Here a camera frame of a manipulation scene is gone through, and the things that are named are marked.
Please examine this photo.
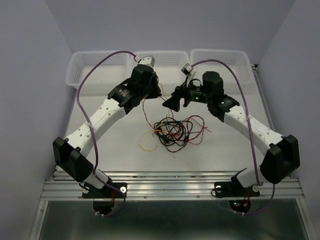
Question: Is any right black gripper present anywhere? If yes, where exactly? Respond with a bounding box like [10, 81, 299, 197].
[161, 77, 212, 113]

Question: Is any yellow wire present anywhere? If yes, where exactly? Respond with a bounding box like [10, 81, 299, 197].
[138, 83, 171, 153]

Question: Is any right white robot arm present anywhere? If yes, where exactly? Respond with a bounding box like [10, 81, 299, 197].
[162, 71, 300, 198]

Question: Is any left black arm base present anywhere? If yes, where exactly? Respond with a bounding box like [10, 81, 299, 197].
[78, 182, 128, 218]

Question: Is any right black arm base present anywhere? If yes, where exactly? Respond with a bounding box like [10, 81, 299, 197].
[210, 181, 261, 215]

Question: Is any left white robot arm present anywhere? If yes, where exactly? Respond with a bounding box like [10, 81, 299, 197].
[52, 62, 161, 197]

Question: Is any middle white plastic basket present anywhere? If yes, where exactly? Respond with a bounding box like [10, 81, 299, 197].
[134, 50, 190, 96]

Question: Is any white plastic basket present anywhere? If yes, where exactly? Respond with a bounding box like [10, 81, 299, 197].
[65, 51, 134, 92]
[134, 50, 190, 96]
[190, 49, 255, 95]

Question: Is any left white plastic basket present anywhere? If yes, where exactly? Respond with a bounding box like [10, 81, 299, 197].
[65, 51, 134, 92]

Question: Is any right white plastic basket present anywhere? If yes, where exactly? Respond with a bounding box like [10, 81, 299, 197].
[190, 49, 255, 95]

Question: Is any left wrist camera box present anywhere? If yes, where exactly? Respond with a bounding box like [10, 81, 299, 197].
[137, 55, 155, 68]

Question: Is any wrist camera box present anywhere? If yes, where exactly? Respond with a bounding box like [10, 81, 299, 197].
[137, 55, 155, 68]
[181, 63, 196, 78]

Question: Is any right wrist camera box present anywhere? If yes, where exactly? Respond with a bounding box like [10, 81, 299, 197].
[181, 63, 196, 78]

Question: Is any aluminium front rail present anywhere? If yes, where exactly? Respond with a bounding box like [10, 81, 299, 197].
[39, 170, 305, 202]

